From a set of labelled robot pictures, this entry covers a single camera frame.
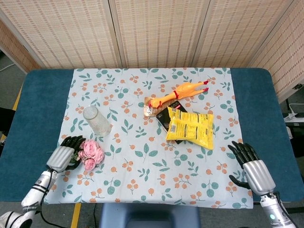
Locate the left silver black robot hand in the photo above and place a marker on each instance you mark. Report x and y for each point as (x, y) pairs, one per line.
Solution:
(59, 157)

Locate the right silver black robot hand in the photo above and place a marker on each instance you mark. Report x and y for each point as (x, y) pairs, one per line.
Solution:
(255, 170)

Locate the pink artificial flower bouquet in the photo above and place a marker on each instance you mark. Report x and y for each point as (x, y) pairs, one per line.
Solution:
(89, 153)

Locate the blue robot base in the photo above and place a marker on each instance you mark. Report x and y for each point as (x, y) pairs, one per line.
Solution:
(149, 215)

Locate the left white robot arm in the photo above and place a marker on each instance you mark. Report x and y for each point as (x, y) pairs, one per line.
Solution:
(33, 197)

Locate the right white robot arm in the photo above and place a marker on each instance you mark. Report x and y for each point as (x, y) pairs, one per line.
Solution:
(275, 211)

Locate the clear glass cup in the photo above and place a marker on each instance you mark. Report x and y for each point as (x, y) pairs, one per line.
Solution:
(97, 121)

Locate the blue padded table cover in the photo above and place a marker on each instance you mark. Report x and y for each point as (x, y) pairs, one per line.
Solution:
(259, 118)

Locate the white power strip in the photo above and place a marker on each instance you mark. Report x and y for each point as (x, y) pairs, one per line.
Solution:
(294, 116)

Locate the yellow snack bag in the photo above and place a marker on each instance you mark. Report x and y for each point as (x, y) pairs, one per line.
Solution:
(190, 130)

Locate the floral patterned tablecloth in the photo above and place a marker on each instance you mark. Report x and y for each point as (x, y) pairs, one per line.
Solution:
(152, 137)

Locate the brown foil snack packet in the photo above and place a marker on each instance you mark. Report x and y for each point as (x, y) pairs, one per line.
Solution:
(149, 109)

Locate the black flat box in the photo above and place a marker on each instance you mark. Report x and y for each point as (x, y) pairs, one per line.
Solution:
(166, 116)

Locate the yellow rubber chicken toy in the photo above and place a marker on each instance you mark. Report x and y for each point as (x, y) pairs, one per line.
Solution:
(177, 95)

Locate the woven bamboo folding screen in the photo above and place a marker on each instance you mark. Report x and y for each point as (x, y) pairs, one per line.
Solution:
(152, 33)

